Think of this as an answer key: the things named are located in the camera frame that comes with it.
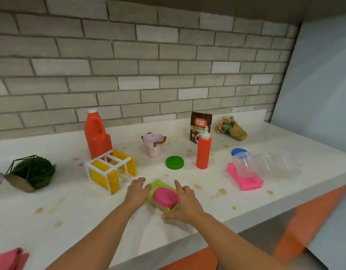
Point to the pink flowers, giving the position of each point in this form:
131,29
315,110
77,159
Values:
237,133

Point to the person's left forearm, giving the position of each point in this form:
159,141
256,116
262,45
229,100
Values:
100,241

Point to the yellow white mini drawer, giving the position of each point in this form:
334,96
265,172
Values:
109,181

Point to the orange jug with white cap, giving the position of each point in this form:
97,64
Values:
95,137

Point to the green plastic basket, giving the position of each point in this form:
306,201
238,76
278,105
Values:
159,182

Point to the pink cloth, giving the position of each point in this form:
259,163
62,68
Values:
7,261

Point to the green plant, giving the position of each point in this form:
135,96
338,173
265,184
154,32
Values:
32,171

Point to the white countertop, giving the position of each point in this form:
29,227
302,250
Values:
85,216

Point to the orange cabinet front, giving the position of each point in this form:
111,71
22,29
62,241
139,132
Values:
302,222

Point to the green round lid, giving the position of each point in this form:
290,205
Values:
174,163

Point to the brown coffee pouch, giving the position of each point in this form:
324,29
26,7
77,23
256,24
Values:
199,122

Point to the blue round lid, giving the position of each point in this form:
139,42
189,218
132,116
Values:
238,151

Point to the orange squeeze bottle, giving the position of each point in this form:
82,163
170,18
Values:
204,151

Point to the person's right hand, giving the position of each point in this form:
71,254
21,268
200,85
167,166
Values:
188,208

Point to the pink plastic basket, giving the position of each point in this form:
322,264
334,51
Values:
246,185

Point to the person's left hand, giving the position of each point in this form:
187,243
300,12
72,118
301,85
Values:
136,194

